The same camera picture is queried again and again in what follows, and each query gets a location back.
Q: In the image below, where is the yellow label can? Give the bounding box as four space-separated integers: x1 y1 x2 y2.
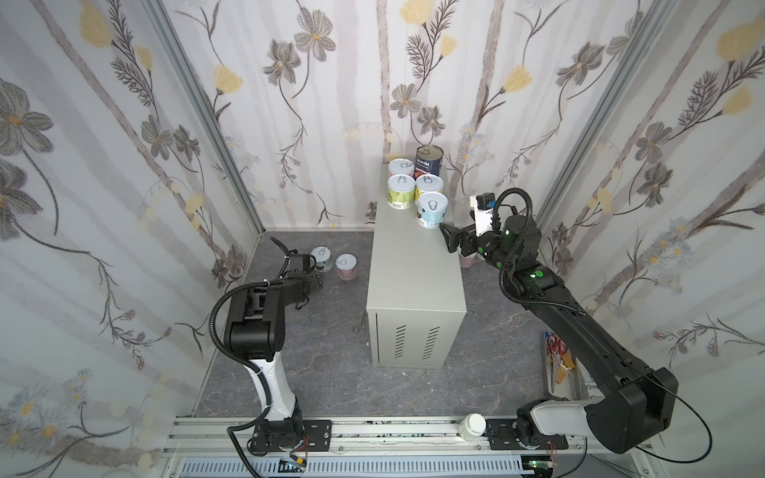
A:
416 174 444 199

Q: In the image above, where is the pink white can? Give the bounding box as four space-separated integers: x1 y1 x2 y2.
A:
388 159 414 177

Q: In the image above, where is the grey metal cabinet box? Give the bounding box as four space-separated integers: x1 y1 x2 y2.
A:
367 201 466 370

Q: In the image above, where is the pink label can left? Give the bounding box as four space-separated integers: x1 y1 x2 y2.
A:
335 253 358 281

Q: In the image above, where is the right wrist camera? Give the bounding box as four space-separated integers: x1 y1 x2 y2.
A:
469 192 496 237

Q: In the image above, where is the red handled scissors package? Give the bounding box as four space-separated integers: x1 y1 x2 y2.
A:
543 332 577 398

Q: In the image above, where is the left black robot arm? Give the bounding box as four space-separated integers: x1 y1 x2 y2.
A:
208 238 323 456

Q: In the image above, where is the pink can right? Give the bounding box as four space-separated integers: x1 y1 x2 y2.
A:
458 253 477 269

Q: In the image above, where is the green label can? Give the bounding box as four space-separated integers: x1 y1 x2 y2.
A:
386 174 416 210

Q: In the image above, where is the teal can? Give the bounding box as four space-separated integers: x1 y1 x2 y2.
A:
416 191 448 229

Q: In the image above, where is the white cable duct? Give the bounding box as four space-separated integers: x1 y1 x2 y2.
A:
178 456 536 478

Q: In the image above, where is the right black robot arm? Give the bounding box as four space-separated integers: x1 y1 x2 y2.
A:
439 187 681 454

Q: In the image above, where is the aluminium rail frame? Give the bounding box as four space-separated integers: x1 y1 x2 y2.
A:
161 416 667 477

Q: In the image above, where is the dark label can left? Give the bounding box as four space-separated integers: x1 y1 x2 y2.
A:
311 245 334 272

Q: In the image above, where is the blue red tomato can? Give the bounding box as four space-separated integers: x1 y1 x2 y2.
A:
414 145 444 178

